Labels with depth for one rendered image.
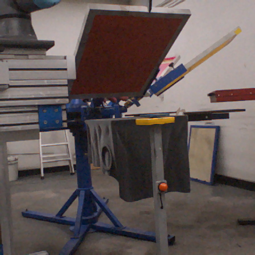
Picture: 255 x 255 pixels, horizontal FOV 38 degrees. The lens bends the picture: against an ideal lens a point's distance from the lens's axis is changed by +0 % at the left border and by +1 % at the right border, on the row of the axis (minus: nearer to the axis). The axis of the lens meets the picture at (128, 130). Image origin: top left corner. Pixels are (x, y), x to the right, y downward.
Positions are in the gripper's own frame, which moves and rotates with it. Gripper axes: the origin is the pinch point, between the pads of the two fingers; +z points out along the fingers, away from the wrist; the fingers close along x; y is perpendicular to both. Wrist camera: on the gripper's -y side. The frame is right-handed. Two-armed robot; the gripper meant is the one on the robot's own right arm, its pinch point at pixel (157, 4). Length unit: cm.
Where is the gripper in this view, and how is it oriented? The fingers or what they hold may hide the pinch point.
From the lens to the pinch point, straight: 189.3
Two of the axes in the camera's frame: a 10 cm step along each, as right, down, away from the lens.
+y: -9.2, 0.8, -3.9
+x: 3.6, -2.7, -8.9
